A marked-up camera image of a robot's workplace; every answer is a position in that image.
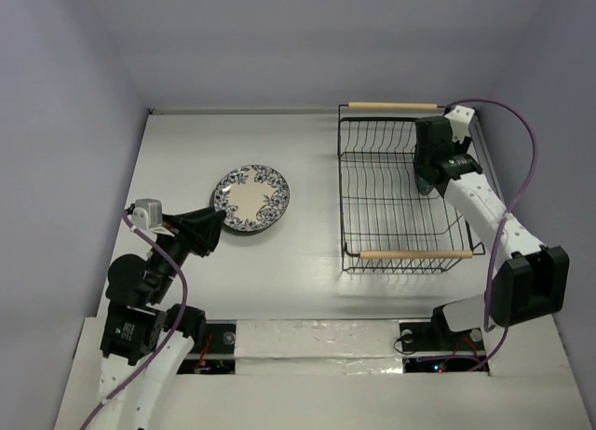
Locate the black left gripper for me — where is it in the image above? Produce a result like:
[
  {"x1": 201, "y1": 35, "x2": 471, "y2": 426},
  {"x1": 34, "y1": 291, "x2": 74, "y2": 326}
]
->
[{"x1": 148, "y1": 204, "x2": 226, "y2": 300}]

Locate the grey patterned plate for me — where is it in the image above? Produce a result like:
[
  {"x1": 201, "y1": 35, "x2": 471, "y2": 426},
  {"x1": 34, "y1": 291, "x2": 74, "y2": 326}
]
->
[{"x1": 213, "y1": 164, "x2": 291, "y2": 224}]

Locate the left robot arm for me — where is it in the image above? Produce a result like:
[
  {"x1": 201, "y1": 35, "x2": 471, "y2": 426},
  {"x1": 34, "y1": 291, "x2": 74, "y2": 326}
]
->
[{"x1": 81, "y1": 198, "x2": 226, "y2": 429}]

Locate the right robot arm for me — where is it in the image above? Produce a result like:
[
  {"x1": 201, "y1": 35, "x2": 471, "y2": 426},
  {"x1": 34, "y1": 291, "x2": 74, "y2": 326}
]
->
[{"x1": 413, "y1": 114, "x2": 570, "y2": 330}]

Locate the dark teal plate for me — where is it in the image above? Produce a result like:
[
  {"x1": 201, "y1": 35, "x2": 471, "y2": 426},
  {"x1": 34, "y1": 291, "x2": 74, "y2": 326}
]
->
[{"x1": 415, "y1": 168, "x2": 440, "y2": 196}]

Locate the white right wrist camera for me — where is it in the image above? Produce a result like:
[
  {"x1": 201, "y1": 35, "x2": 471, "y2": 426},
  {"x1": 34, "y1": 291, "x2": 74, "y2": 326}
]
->
[{"x1": 443, "y1": 105, "x2": 475, "y2": 142}]

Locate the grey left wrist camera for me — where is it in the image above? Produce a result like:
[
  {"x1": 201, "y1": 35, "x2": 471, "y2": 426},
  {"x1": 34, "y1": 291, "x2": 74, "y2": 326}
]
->
[{"x1": 129, "y1": 198, "x2": 163, "y2": 232}]

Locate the black wire dish rack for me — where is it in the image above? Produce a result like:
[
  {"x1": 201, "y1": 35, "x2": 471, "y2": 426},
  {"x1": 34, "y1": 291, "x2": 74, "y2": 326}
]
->
[{"x1": 336, "y1": 104, "x2": 485, "y2": 274}]

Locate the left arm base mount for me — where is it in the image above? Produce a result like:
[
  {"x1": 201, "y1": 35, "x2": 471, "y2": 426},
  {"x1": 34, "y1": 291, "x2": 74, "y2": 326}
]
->
[{"x1": 177, "y1": 321, "x2": 237, "y2": 375}]

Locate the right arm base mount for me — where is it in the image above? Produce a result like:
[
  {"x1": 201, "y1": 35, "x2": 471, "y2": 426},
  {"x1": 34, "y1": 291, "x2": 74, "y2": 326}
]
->
[{"x1": 393, "y1": 307, "x2": 490, "y2": 374}]

